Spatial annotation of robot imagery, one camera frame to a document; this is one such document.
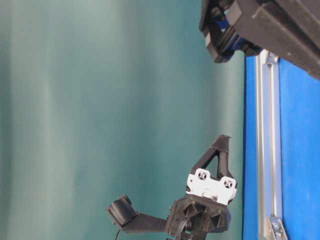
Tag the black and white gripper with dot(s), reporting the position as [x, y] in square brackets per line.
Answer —
[204, 208]

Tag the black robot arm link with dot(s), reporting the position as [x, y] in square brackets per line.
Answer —
[194, 235]

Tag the long aluminium frame rail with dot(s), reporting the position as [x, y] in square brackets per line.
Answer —
[268, 144]

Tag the upper aluminium corner bracket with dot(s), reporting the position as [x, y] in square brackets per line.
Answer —
[271, 58]

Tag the aluminium corner bracket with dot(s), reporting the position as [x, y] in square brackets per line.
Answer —
[276, 229]
[271, 58]

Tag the lower aluminium corner bracket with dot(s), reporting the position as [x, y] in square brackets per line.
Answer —
[276, 229]

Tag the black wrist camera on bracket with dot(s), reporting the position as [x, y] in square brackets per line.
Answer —
[131, 221]

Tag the black robot arm near camera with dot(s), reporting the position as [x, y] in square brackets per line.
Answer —
[289, 29]

